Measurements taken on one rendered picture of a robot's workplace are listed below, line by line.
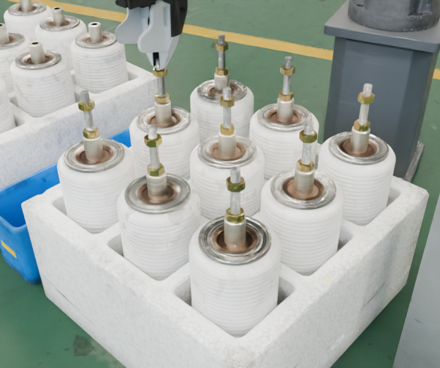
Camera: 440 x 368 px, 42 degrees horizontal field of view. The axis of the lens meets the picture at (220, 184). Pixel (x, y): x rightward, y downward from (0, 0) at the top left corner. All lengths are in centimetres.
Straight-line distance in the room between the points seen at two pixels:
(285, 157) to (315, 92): 67
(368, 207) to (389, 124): 32
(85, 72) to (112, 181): 39
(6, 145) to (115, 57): 25
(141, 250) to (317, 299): 20
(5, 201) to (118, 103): 26
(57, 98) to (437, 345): 69
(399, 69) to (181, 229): 51
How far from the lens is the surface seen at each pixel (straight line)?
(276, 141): 77
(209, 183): 70
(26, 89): 100
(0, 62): 109
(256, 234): 60
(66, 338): 86
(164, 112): 78
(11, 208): 97
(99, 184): 71
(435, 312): 72
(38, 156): 99
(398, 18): 98
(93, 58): 104
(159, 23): 71
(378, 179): 73
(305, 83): 148
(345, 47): 101
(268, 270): 58
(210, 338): 60
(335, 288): 67
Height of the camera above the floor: 65
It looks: 36 degrees down
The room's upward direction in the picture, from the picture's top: 1 degrees counter-clockwise
